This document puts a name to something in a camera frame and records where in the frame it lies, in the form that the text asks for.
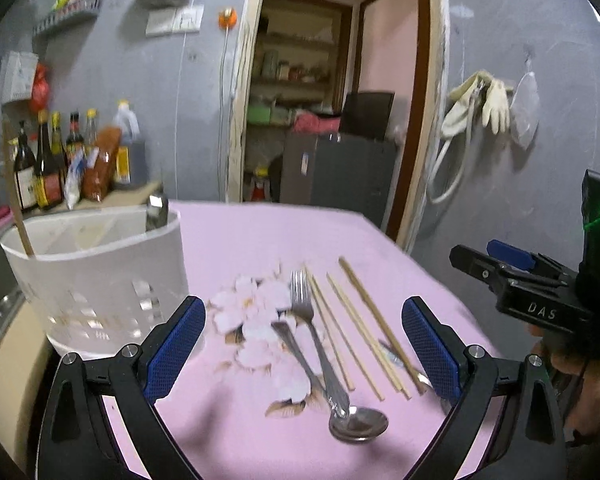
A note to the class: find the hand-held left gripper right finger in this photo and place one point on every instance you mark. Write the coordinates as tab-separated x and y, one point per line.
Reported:
430	345

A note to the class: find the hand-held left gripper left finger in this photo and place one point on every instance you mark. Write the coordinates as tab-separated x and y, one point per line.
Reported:
175	345

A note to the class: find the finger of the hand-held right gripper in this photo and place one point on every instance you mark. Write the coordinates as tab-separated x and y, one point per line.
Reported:
510	254
475	265

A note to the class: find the white plastic utensil basket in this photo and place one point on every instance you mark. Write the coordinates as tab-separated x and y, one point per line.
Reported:
105	270

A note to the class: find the person's right hand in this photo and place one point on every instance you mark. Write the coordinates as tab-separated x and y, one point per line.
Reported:
565	365

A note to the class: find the small steel spoon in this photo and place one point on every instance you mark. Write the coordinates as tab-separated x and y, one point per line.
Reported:
391	356

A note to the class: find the large steel spoon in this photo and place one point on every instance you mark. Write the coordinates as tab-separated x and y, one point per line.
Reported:
360	425

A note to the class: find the pink floral tablecloth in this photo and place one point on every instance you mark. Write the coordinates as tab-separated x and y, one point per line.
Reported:
240	240

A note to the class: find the steel fork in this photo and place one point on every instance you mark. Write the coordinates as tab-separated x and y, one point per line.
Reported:
300	285

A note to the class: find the cream rubber glove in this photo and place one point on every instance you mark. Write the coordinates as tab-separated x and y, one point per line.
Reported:
497	105
465	105

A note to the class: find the hanging transparent bag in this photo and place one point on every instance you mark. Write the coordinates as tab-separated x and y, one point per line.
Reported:
525	105

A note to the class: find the black cabinet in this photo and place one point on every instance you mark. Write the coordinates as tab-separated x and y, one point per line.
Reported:
340	170

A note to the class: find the black chair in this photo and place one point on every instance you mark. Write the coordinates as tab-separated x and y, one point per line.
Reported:
367	115

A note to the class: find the white seasoning bag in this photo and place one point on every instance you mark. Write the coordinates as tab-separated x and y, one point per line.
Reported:
75	182

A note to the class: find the chili powder bag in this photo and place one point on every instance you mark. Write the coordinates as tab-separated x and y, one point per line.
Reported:
100	165

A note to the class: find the cooking oil jug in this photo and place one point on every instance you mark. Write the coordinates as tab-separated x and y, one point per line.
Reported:
127	150

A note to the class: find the red cloth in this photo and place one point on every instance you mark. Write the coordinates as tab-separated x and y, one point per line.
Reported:
317	122

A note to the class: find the large soy sauce bottle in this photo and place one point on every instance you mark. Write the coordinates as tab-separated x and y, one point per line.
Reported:
47	175

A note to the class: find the pink soap dish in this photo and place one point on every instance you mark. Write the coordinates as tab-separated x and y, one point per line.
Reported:
2	215

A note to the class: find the long brown wooden stick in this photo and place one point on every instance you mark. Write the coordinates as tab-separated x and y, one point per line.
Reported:
17	195

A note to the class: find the brown pump bottle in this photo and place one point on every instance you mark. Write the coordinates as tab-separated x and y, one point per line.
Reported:
26	175

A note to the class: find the dark red label sauce bottle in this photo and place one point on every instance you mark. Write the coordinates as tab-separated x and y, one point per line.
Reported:
74	142

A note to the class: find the clear yellow cap bottle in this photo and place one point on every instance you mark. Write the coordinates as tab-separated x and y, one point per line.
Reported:
91	132

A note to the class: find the slim yellow cap bottle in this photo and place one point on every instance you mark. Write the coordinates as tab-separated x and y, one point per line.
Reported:
56	135

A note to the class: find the wooden shelf unit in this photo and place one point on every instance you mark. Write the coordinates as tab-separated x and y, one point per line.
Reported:
295	60

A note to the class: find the red plastic bag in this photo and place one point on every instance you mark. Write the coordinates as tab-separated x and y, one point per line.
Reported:
40	87

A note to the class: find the wooden door frame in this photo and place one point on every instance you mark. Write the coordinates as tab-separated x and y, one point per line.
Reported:
430	110

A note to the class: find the white perforated wall basket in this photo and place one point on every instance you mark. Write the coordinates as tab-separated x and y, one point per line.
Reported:
17	75

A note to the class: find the white wall switch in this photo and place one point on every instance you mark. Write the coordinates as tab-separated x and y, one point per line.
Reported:
161	22

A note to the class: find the white wall socket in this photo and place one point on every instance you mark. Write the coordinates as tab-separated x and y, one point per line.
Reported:
190	18

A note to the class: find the orange wall hook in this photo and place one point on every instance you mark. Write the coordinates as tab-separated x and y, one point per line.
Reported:
227	17

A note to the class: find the grey wall rack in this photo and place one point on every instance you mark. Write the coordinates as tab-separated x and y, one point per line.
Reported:
67	10

